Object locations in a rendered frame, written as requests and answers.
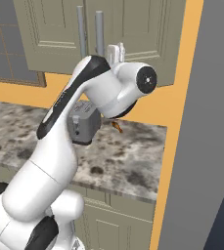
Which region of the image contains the grey toaster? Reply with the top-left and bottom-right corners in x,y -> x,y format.
67,100 -> 103,146

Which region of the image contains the grey bar cabinet handle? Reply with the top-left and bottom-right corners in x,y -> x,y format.
76,5 -> 88,61
94,10 -> 106,57

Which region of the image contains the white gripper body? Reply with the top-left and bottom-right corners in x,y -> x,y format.
106,41 -> 127,66

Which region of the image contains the olive wall cabinet door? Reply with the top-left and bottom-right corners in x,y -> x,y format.
83,0 -> 187,88
13,0 -> 87,76

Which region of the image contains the olive base cabinet door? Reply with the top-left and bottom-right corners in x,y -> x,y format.
74,198 -> 155,250

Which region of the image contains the olive drawer front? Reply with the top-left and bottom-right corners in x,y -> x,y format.
83,187 -> 157,223

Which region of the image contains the small orange object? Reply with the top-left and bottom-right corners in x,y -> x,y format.
111,119 -> 124,134

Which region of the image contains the grey fridge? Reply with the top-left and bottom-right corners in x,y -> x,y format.
157,0 -> 224,250

